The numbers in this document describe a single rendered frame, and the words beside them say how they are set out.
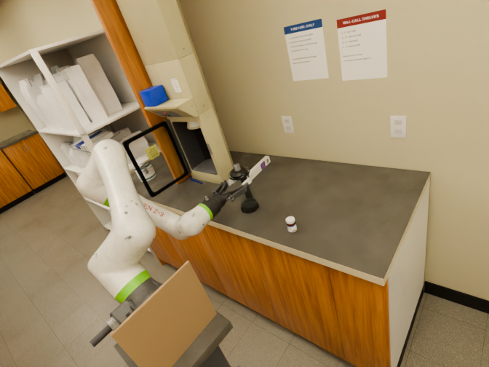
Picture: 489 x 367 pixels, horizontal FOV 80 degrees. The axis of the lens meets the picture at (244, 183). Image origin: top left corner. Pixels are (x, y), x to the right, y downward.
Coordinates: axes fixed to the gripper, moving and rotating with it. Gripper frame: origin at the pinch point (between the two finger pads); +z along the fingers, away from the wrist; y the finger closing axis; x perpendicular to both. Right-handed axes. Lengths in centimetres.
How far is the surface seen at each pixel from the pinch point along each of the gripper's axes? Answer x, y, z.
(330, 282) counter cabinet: 36, -50, -13
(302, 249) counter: 18.1, -40.4, -14.8
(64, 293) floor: 113, 202, -84
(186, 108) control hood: -35.7, 31.3, 7.3
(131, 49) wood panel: -69, 68, 13
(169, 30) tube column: -72, 31, 15
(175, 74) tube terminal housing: -52, 38, 13
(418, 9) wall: -54, -65, 57
